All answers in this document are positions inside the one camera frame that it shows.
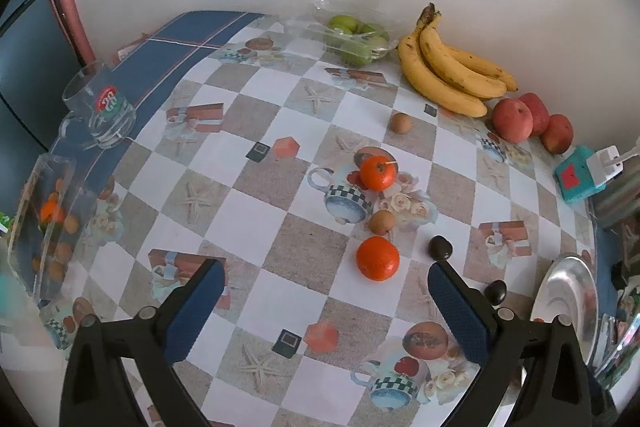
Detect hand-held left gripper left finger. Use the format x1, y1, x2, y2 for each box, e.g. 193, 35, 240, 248
60, 258, 227, 427

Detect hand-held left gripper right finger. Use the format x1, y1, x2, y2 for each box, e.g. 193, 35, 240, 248
427, 261, 608, 427

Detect dark brown small fruit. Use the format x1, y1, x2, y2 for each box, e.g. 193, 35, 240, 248
429, 235, 453, 263
486, 280, 508, 306

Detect round metal tray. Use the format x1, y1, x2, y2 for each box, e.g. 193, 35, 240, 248
530, 252, 598, 358

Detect pile of brown fruits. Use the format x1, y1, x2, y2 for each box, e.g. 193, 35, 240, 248
30, 177, 81, 283

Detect checkered printed tablecloth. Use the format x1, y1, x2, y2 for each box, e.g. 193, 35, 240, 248
30, 12, 601, 427

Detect teal box with red label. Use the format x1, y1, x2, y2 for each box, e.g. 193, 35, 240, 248
553, 146, 608, 204

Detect striped cloth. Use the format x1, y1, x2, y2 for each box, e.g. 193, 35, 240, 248
592, 179, 640, 233

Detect large red apple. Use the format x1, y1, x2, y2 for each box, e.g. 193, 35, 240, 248
491, 98, 534, 144

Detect small dark red apple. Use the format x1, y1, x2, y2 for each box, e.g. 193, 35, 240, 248
540, 113, 575, 155

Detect clear rectangular plastic container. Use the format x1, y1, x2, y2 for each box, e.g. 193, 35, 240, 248
7, 152, 88, 308

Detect white power adapter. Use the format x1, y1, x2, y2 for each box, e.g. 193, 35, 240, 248
586, 146, 626, 182

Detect glass mug with logo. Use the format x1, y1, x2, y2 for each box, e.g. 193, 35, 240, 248
59, 59, 137, 151

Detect yellow banana bunch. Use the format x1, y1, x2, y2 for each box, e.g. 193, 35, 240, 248
397, 3, 519, 118

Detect bag of green fruit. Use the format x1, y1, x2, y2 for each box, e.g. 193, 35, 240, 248
282, 0, 401, 68

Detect pink board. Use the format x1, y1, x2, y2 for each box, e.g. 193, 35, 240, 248
47, 0, 98, 65

